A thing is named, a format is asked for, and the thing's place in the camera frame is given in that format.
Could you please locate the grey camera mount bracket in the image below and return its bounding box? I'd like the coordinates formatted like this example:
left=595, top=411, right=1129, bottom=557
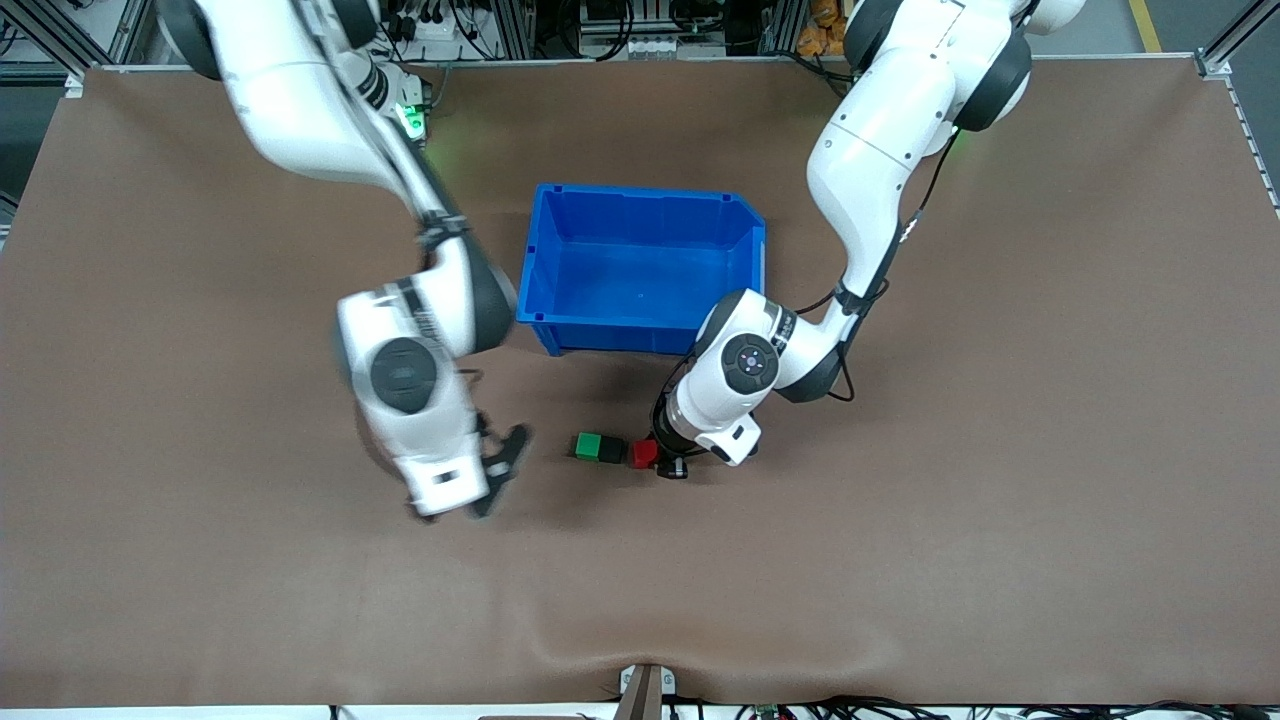
left=618, top=664, right=677, bottom=720

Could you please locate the white terminal block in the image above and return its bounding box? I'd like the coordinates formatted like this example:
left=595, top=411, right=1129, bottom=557
left=620, top=35, right=701, bottom=58

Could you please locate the brown table mat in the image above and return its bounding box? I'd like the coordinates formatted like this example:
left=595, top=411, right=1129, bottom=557
left=0, top=58, right=1280, bottom=709

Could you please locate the white power strip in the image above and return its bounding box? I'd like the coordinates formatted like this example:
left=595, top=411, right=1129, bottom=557
left=385, top=15, right=471, bottom=61

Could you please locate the bag of orange items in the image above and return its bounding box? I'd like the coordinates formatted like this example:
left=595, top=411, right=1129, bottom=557
left=797, top=0, right=851, bottom=57

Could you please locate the aluminium frame profile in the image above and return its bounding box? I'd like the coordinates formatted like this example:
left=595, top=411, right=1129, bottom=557
left=1195, top=0, right=1280, bottom=81
left=0, top=0, right=151, bottom=76

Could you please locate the blue plastic storage bin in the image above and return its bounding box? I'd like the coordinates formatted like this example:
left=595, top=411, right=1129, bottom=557
left=516, top=183, right=768, bottom=359

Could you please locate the black floor cable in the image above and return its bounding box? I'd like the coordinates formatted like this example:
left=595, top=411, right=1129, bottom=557
left=1020, top=700, right=1280, bottom=720
left=735, top=695, right=961, bottom=720

